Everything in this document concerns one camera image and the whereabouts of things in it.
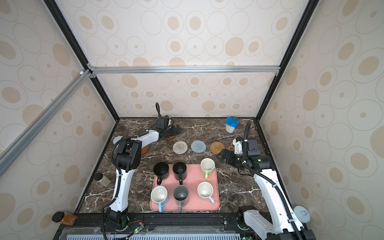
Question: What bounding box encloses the rattan coaster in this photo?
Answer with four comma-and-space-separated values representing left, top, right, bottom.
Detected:
210, 142, 226, 155

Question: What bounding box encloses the white woven coaster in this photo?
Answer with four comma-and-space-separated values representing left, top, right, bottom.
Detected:
173, 141, 188, 155

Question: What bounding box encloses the blue-grey woven coaster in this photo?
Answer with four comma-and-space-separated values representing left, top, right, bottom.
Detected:
191, 141, 207, 154

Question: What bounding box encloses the dark wooden coaster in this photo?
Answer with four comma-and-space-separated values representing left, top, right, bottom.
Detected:
141, 145, 149, 156

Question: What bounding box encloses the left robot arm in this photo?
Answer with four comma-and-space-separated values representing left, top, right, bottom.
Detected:
102, 116, 181, 227

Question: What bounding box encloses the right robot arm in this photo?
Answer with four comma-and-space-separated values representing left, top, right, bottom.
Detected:
218, 149, 316, 240

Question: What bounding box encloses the white cup blue lid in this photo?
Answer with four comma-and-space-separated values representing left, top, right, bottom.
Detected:
226, 116, 239, 133

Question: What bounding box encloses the green mug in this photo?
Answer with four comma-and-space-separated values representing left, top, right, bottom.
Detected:
200, 158, 216, 180

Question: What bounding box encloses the pink tray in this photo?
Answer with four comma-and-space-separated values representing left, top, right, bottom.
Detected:
150, 158, 220, 213

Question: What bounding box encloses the black mug middle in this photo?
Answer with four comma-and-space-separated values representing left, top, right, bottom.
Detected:
173, 162, 188, 185

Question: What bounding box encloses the black mug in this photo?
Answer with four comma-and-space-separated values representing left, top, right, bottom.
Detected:
154, 162, 170, 186
173, 162, 188, 185

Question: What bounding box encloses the black mug left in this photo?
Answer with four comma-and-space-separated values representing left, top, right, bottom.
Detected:
154, 162, 170, 186

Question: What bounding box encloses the grey mug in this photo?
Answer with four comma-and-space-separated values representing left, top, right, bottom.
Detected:
173, 185, 189, 213

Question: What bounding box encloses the horizontal aluminium bar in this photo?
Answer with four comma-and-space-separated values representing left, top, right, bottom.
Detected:
91, 66, 280, 74

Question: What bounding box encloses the green can white lid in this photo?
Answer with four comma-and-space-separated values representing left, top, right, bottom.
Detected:
294, 206, 311, 224

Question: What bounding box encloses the small jar dark lid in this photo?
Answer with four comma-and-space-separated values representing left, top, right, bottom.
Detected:
94, 172, 111, 187

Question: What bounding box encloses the brown jar black lid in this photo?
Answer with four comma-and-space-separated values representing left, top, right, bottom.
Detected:
52, 212, 78, 226

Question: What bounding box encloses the diagonal aluminium bar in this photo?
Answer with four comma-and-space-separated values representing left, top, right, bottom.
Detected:
1, 69, 91, 175

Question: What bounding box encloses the white mug pink handle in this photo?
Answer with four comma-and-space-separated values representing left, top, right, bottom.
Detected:
197, 182, 216, 205

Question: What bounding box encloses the white mug blue handle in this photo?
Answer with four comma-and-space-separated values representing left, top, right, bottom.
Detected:
151, 186, 169, 213

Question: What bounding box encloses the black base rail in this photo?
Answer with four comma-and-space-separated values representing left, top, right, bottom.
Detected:
54, 213, 261, 240

